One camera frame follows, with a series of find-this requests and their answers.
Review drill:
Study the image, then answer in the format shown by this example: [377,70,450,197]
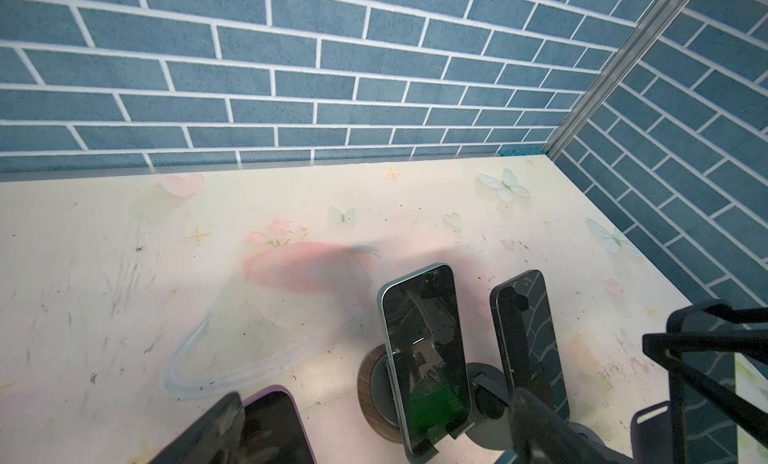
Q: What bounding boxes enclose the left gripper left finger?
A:
[150,392,245,464]

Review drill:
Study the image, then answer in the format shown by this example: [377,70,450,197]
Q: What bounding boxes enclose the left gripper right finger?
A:
[510,387,630,463]

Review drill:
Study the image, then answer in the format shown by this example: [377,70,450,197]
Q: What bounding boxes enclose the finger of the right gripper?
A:
[642,328,767,432]

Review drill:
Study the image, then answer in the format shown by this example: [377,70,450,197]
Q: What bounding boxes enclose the purple phone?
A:
[236,385,316,463]

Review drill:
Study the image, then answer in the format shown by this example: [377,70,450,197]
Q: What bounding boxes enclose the black phone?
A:
[490,269,570,420]
[667,300,739,464]

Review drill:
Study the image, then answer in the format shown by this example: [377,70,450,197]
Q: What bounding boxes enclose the teal phone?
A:
[378,263,472,463]

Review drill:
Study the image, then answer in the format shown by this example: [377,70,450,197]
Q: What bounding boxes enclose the dark grey stand back right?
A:
[467,362,603,463]

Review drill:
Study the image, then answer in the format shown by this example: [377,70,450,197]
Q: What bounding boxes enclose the wooden stand back centre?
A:
[357,344,403,444]

